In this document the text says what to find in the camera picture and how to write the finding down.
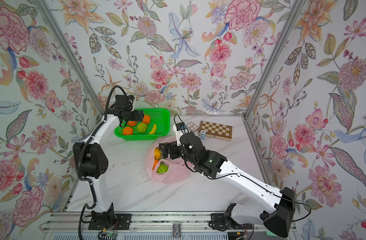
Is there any orange fruit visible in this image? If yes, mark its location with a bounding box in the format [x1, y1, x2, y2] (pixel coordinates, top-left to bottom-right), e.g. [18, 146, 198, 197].
[153, 159, 159, 171]
[127, 121, 138, 127]
[122, 127, 134, 136]
[142, 115, 151, 126]

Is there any green fruit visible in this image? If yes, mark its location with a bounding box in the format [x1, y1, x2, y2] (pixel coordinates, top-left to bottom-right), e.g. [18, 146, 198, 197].
[157, 164, 169, 174]
[137, 123, 148, 134]

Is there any pink plastic bag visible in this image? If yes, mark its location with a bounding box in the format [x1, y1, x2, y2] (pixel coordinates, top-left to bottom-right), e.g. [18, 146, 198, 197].
[145, 136, 191, 185]

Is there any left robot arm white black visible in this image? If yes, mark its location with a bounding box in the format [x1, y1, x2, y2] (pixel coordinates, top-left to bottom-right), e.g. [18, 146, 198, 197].
[73, 95, 144, 227]

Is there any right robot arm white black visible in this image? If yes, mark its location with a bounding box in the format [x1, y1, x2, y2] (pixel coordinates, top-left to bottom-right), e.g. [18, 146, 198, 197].
[159, 131, 296, 238]

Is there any yellow lemon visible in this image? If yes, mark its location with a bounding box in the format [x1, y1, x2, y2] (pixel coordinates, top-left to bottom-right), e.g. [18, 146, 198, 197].
[154, 148, 162, 160]

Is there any yellow banana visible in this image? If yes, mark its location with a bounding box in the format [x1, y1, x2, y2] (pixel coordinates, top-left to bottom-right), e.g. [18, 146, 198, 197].
[149, 124, 158, 135]

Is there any green plastic basket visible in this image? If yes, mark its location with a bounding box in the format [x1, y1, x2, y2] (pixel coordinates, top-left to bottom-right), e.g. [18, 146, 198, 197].
[114, 109, 171, 141]

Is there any playing card deck box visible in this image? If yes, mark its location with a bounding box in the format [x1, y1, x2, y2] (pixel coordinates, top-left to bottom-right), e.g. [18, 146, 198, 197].
[186, 122, 199, 133]

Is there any blue poker chip stack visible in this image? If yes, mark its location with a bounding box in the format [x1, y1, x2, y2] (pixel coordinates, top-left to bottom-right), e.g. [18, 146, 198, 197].
[200, 130, 207, 141]

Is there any wooden chessboard box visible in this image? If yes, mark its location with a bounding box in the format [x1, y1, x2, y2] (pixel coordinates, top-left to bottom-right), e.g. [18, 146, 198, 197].
[199, 121, 233, 142]

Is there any green led module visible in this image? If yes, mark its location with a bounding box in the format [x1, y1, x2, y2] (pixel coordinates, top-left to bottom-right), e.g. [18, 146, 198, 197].
[266, 230, 278, 237]

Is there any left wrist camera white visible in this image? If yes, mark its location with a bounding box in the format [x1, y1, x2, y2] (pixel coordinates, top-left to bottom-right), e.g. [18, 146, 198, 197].
[127, 95, 135, 111]

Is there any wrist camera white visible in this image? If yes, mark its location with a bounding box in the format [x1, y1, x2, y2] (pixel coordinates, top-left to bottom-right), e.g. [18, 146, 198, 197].
[173, 123, 186, 147]
[127, 95, 135, 111]

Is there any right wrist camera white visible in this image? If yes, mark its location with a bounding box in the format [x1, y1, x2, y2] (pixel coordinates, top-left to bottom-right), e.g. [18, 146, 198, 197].
[173, 123, 186, 147]

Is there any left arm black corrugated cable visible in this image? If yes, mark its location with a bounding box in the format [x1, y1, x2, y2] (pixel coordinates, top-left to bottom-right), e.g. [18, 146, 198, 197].
[77, 85, 128, 240]

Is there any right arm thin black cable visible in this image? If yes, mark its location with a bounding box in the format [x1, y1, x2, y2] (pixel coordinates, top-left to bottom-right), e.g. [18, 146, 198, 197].
[173, 113, 312, 223]

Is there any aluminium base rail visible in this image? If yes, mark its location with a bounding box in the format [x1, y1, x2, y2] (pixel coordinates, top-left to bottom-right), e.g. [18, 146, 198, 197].
[38, 211, 298, 235]

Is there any small patterned tag on rail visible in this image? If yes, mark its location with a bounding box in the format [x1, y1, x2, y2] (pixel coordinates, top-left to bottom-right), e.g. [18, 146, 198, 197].
[173, 222, 182, 239]

